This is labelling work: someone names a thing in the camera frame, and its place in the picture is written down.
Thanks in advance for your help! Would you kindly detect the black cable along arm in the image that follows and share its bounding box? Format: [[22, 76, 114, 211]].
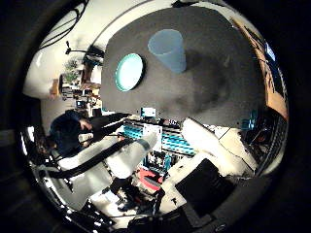
[[45, 137, 135, 180]]

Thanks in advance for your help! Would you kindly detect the teal drawer storage rack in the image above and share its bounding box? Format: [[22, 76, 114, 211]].
[[122, 118, 197, 157]]

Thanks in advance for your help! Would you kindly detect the black cable loop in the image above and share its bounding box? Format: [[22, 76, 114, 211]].
[[39, 0, 90, 50]]

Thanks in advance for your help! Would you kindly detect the light blue plastic cup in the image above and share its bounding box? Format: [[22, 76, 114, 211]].
[[147, 28, 188, 75]]

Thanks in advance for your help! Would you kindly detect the person in dark clothes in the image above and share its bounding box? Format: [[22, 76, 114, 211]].
[[48, 109, 130, 157]]

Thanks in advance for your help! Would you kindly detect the teal round plate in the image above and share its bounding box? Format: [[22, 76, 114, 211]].
[[114, 52, 145, 92]]

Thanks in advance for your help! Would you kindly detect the red tool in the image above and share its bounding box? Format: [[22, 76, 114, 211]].
[[137, 168, 165, 192]]

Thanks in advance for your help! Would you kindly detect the green potted plant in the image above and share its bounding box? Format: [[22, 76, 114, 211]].
[[61, 57, 81, 84]]

